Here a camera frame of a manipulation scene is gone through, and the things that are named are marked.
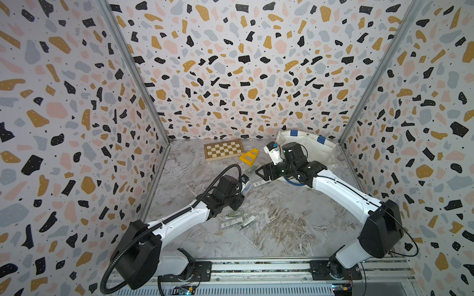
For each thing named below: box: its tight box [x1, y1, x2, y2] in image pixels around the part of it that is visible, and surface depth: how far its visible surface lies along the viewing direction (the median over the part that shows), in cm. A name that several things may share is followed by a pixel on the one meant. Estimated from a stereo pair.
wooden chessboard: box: [203, 138, 246, 162], surface depth 115 cm
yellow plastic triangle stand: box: [238, 148, 260, 166], surface depth 115 cm
